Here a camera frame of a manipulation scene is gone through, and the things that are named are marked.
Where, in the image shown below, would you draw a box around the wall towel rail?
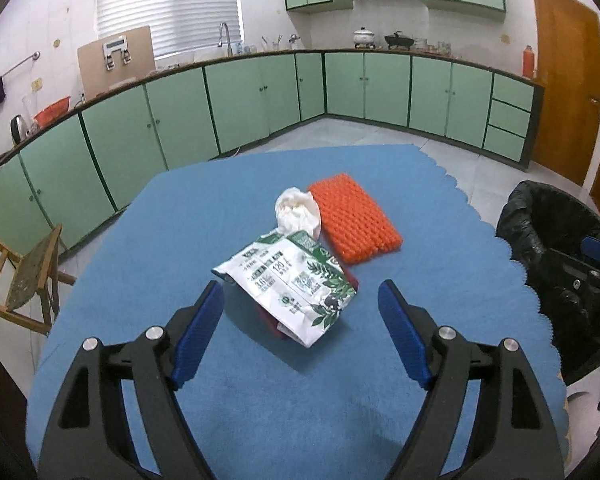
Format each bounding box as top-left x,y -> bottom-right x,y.
0,51 -> 41,90

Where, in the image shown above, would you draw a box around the brown cardboard board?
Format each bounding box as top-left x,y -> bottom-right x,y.
78,26 -> 156,101

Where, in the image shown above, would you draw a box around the white green snack packet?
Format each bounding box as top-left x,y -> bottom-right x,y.
212,230 -> 356,348

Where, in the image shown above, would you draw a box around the white window blinds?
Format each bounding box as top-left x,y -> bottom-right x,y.
96,0 -> 242,58

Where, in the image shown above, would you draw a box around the steel electric kettle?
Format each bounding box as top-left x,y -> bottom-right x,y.
9,115 -> 30,146

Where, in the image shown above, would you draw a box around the chrome sink faucet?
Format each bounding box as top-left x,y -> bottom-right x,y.
218,22 -> 234,58

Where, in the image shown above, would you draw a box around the white tissue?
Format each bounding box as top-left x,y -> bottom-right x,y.
274,188 -> 322,240

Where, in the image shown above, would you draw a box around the green lower kitchen cabinets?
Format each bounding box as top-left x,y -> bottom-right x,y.
0,50 -> 544,252

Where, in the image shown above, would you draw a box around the red thermos flask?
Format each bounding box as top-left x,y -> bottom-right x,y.
522,46 -> 535,79

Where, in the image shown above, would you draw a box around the black-lined trash bin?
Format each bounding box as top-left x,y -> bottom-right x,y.
496,181 -> 600,385

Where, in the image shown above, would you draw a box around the wooden chair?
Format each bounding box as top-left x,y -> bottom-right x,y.
0,224 -> 76,336

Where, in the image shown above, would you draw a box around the black wok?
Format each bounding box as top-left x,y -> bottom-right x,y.
384,30 -> 415,50

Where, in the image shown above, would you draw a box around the red plastic basin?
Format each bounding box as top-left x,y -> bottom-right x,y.
34,96 -> 70,128

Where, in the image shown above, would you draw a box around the orange foam net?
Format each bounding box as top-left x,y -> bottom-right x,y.
309,174 -> 403,264

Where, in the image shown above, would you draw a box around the white cooking pot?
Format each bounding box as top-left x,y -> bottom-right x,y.
352,27 -> 376,49

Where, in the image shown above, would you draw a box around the blue foam table mat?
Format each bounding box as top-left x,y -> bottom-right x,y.
26,144 -> 569,479

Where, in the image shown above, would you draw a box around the brown wooden door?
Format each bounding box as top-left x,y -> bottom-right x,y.
532,0 -> 600,185

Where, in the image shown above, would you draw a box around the dark red small packet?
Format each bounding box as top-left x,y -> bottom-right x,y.
256,259 -> 361,340

